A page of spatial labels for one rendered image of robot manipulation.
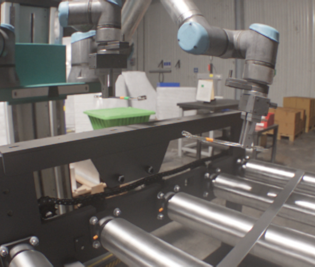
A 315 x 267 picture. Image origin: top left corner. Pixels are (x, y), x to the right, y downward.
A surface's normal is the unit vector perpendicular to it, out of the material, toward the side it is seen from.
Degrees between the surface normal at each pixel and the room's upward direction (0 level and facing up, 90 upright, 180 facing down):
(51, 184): 90
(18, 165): 90
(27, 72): 90
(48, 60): 90
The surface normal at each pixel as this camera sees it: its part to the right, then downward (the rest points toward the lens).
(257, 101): 0.00, 0.15
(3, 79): 0.67, -0.20
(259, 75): -0.23, 0.11
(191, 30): -0.78, 0.18
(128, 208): 0.70, 0.14
